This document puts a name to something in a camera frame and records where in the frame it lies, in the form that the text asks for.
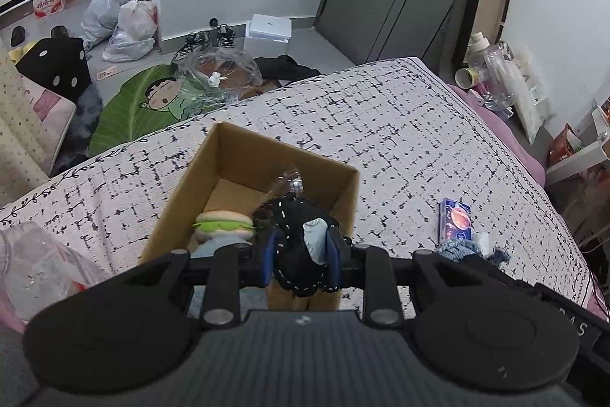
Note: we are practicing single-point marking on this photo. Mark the black framed board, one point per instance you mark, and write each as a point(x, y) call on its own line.
point(493, 1)

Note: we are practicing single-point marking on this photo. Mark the purple tissue packet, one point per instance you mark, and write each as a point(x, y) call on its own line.
point(455, 218)

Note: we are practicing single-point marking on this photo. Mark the black white-dotted cushion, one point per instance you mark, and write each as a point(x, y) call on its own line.
point(55, 63)

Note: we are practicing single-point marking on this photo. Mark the pack of water bottles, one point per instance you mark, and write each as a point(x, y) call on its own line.
point(48, 2)

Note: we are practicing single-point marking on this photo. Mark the black cloth with white stitching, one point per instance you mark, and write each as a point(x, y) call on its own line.
point(298, 235)

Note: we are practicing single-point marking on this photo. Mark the grey fluffy rug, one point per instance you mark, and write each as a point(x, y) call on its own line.
point(83, 121)

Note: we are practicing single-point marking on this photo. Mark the green leaf cartoon rug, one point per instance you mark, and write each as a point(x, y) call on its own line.
point(128, 111)

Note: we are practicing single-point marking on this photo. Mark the white box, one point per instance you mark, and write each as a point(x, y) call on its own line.
point(269, 32)

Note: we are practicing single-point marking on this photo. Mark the blue furry burger plush toy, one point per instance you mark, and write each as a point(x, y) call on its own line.
point(221, 228)

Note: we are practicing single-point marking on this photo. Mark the black slipper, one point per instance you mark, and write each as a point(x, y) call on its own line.
point(18, 36)

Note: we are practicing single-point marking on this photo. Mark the white pillow in plastic bag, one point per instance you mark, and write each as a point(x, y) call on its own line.
point(529, 97)

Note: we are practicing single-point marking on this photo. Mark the clear bag with brown items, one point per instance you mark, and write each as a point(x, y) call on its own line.
point(224, 68)

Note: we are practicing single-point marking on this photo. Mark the paper cup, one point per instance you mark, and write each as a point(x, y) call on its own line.
point(464, 78)

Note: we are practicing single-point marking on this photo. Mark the crumpled clear plastic bag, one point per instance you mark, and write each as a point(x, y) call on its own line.
point(43, 268)

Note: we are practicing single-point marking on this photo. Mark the large clear water bottle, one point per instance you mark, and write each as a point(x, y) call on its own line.
point(498, 71)

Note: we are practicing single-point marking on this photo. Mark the black shoe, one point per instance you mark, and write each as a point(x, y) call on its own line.
point(190, 45)
point(226, 36)

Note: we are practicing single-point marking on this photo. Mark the grey cloth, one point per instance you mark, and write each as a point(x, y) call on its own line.
point(14, 359)

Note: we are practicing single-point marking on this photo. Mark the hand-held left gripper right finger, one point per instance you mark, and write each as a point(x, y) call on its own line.
point(333, 258)

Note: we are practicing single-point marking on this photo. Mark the pink bed sheet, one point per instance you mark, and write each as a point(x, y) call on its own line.
point(481, 106)

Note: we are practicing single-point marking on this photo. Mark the light blue cloth bundle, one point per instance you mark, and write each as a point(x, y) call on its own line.
point(460, 248)

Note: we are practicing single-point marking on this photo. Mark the red snack bag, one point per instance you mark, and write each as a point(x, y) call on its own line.
point(564, 144)

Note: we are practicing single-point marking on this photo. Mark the brown cardboard box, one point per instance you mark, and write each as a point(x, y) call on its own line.
point(238, 168)

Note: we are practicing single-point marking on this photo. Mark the grey plastic bag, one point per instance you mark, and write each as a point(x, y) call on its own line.
point(102, 9)

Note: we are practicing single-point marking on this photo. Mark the white black patterned blanket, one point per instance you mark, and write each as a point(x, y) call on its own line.
point(381, 125)

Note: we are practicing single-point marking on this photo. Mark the pink cushion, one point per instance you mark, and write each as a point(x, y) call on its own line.
point(52, 111)

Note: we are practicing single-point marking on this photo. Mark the white plastic bag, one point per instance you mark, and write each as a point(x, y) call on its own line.
point(133, 30)

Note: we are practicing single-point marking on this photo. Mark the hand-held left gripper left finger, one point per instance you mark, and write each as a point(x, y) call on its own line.
point(270, 257)

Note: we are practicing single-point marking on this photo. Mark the cream dotted pillow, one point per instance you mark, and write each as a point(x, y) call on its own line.
point(19, 135)

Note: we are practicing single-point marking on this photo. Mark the black clothing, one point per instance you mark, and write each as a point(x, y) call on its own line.
point(286, 67)

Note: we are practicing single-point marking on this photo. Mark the white desk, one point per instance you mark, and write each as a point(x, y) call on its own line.
point(579, 154)

